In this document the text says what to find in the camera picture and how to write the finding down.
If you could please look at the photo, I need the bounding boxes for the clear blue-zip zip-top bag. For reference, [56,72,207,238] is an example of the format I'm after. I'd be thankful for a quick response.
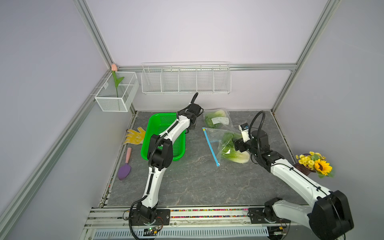
[202,128,239,167]

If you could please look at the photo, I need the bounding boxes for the green chinese cabbage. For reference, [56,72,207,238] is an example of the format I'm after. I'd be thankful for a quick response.
[220,132,251,164]

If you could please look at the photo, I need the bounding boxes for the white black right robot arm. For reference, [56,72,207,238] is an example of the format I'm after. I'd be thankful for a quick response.
[234,111,354,240]

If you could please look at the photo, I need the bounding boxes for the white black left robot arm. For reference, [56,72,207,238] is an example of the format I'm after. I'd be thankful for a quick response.
[137,93,204,223]

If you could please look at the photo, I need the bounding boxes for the back zip-top bag with label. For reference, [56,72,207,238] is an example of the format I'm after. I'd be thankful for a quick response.
[203,109,233,129]

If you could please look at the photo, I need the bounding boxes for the green plastic perforated basket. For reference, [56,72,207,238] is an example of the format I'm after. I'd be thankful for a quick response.
[141,113,186,162]

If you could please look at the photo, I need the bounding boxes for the sunflower bouquet in pot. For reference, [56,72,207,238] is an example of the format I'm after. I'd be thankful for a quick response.
[294,152,334,179]

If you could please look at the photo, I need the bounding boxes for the yellow dotted work glove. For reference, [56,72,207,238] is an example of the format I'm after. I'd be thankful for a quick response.
[124,127,146,145]

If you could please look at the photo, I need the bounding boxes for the pink artificial tulip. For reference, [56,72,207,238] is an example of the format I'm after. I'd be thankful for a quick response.
[111,64,125,98]

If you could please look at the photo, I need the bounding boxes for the purple pink garden trowel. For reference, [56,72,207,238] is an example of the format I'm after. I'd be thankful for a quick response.
[118,147,132,181]

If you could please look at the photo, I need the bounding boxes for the long white wire shelf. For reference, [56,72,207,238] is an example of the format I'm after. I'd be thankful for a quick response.
[141,62,232,95]

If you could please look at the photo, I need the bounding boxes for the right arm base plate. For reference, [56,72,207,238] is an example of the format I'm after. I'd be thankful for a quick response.
[247,208,291,226]

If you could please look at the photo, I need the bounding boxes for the aluminium mounting rail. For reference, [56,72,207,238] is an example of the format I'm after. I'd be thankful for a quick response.
[85,206,301,229]

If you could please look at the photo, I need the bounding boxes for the white vented cable duct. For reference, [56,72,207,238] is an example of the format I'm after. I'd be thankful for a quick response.
[93,226,270,240]

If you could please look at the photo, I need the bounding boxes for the small white wire basket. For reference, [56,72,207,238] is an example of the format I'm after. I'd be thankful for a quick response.
[95,72,140,112]

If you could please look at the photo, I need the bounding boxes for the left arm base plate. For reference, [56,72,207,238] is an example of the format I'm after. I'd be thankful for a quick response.
[127,209,171,227]

